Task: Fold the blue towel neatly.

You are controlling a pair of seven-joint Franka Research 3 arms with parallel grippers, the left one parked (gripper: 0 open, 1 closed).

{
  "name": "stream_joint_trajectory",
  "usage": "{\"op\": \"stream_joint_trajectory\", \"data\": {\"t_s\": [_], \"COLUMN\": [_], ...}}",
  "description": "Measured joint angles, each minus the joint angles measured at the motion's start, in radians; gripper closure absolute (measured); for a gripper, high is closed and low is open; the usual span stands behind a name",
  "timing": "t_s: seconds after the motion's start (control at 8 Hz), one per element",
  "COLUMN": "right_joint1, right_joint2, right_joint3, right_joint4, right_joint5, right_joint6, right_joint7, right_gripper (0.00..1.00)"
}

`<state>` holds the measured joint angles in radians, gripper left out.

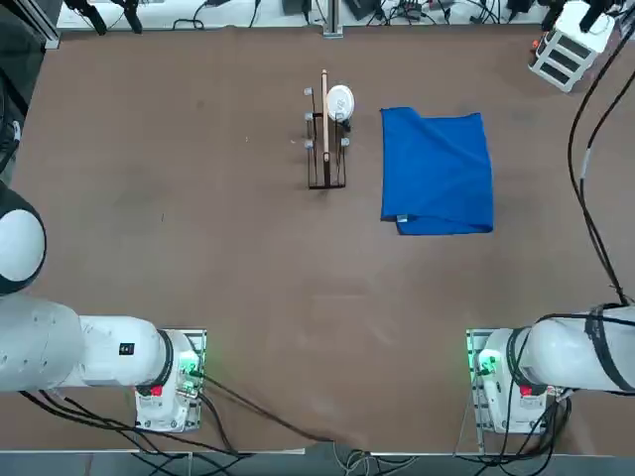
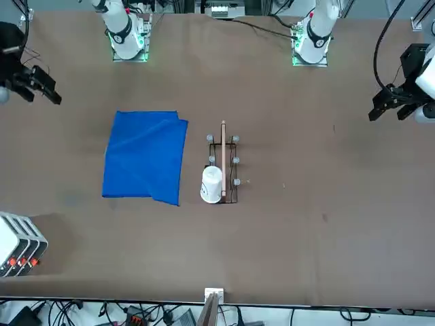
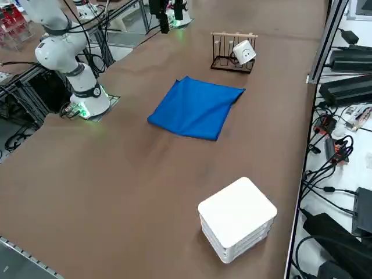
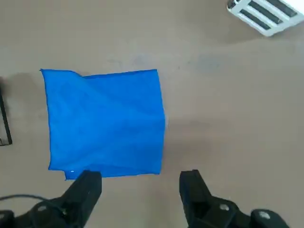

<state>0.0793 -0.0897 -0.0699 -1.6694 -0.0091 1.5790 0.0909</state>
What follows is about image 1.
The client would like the blue towel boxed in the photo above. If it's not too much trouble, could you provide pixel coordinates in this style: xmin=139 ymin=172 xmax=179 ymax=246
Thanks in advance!
xmin=379 ymin=105 xmax=496 ymax=237

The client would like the white stacked box unit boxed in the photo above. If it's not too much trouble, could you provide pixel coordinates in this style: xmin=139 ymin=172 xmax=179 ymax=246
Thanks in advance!
xmin=527 ymin=2 xmax=617 ymax=94

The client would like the ribbed black power adapter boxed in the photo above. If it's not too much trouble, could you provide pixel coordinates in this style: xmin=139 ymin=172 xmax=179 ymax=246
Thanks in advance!
xmin=344 ymin=0 xmax=384 ymax=21

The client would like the white cup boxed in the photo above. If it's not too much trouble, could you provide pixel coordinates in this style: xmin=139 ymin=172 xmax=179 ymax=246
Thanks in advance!
xmin=325 ymin=84 xmax=356 ymax=123

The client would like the aluminium profile rail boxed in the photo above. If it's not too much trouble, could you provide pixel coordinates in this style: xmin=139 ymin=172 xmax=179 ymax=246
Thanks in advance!
xmin=0 ymin=0 xmax=62 ymax=50

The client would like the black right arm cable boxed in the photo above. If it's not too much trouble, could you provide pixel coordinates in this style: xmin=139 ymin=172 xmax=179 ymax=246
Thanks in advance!
xmin=567 ymin=19 xmax=635 ymax=306

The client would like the aluminium camera post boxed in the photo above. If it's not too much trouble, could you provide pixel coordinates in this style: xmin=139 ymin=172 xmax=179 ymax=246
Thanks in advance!
xmin=321 ymin=0 xmax=344 ymax=39

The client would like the black wire cup rack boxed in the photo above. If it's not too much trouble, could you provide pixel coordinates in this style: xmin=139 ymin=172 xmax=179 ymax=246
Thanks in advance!
xmin=303 ymin=68 xmax=352 ymax=190

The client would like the dark cable across table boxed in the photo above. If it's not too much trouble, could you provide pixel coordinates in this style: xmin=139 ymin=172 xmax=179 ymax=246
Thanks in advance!
xmin=197 ymin=372 xmax=368 ymax=447

